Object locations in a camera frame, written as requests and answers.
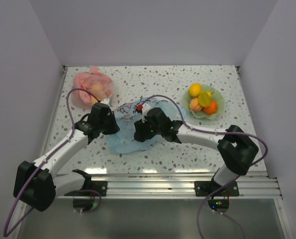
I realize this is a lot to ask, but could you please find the orange mandarin fruit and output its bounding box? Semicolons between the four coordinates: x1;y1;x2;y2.
202;101;218;115

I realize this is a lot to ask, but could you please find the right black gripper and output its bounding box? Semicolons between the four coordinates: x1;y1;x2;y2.
134;117;163;142

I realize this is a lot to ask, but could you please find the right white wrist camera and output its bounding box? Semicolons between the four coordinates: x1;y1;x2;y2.
136;103;152;122

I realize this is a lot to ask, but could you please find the peach fruit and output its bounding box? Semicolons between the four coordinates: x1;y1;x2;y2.
189;98;203;113

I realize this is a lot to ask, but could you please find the green wavy bowl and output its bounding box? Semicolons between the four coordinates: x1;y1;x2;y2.
181;85;225;120

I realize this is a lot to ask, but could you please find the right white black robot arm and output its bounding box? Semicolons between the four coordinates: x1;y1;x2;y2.
134;104;258;196

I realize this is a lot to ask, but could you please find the pink plastic bag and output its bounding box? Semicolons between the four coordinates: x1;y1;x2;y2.
71;66;113;110

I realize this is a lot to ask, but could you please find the left black mounting bracket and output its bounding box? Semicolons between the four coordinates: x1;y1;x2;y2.
83;180;108;197

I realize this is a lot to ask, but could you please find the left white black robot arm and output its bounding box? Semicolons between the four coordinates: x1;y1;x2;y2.
13;100;119;212

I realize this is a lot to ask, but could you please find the yellow green starfruit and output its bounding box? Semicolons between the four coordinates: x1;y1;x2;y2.
197;91;211;108

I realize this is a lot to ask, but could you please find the right black mounting bracket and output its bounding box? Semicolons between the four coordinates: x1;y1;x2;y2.
194;181;240;197

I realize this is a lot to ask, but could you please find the blue printed plastic bag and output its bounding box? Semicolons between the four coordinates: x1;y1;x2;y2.
105;97;186;154

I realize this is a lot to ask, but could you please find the orange fruit in pink bag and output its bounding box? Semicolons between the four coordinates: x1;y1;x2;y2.
90;84;106;104

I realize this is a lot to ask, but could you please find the black mounting bracket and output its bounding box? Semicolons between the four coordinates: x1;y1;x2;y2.
194;181;240;197
83;180;108;197

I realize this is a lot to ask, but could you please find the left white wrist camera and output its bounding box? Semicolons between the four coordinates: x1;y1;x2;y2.
100;98;112;107

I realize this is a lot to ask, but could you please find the yellow pear fruit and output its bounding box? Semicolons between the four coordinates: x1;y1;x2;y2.
207;92;214;98

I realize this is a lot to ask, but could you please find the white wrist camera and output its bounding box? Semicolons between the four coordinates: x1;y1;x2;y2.
136;103;152;122
100;98;112;107

